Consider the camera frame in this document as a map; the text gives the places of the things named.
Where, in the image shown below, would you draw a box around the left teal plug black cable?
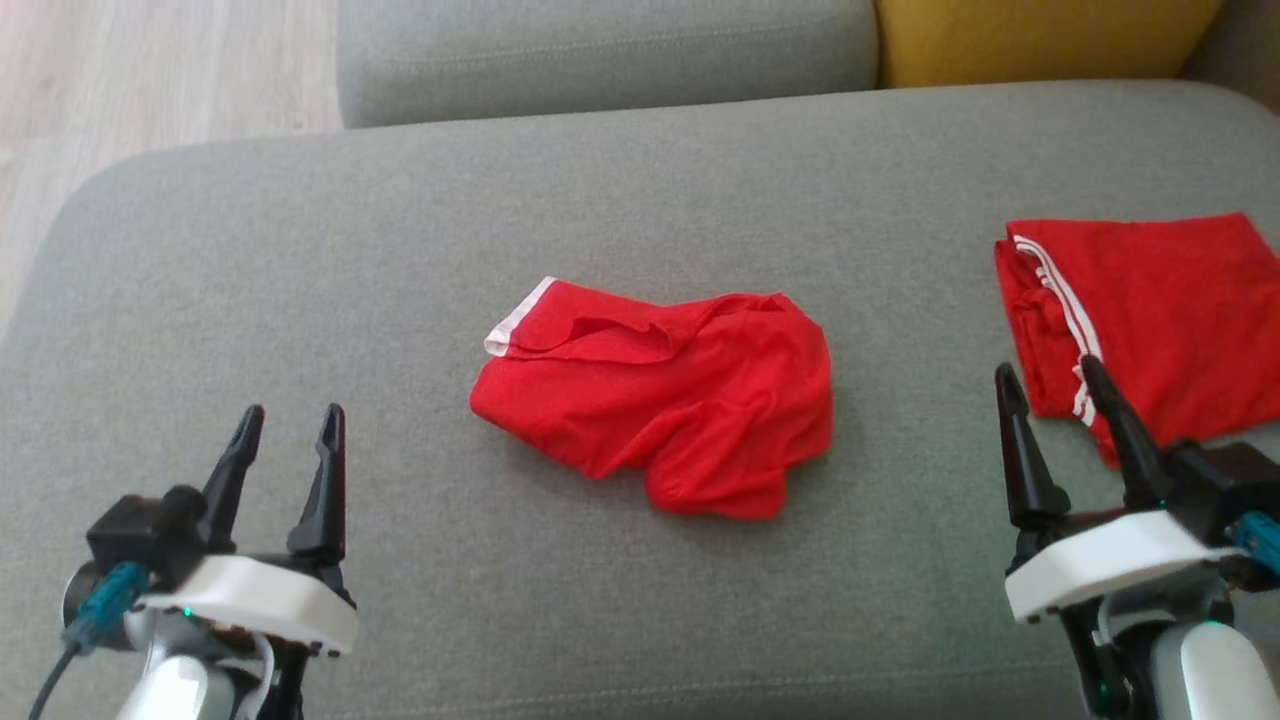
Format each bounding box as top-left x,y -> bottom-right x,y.
28,562 -> 151,720

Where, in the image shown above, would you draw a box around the right teal plug black cable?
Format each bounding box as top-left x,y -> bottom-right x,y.
1235,512 -> 1280,576

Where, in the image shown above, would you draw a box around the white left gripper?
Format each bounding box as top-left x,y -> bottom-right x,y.
130,403 -> 359,658

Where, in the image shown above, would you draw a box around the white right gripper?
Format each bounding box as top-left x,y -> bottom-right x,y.
994,354 -> 1246,626

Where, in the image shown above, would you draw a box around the red and white jersey shirt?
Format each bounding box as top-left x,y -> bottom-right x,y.
994,212 -> 1280,469

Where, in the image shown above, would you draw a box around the grey sofa back cushion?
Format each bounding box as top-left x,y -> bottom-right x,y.
1180,0 -> 1280,111

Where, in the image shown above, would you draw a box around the yellow sofa back cushion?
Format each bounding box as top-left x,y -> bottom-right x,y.
875,0 -> 1226,89

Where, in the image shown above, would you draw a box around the teal plug black cable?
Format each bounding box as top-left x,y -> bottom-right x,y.
28,562 -> 151,720
1235,512 -> 1280,576

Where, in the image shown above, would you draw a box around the red mesh shorts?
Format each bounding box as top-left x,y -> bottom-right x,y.
469,276 -> 834,521

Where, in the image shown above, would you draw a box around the large grey sofa seat cushion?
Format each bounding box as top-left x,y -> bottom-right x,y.
0,80 -> 1280,720

